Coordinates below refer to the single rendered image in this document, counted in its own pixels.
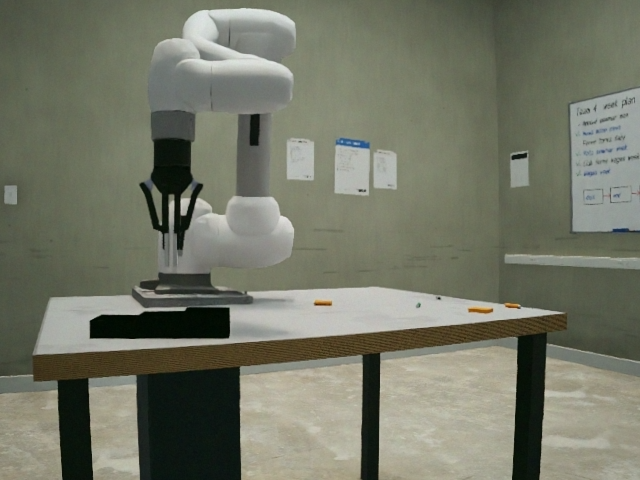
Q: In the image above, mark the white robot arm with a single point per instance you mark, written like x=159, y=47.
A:
x=251, y=234

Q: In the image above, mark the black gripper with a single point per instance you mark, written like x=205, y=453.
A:
x=173, y=176

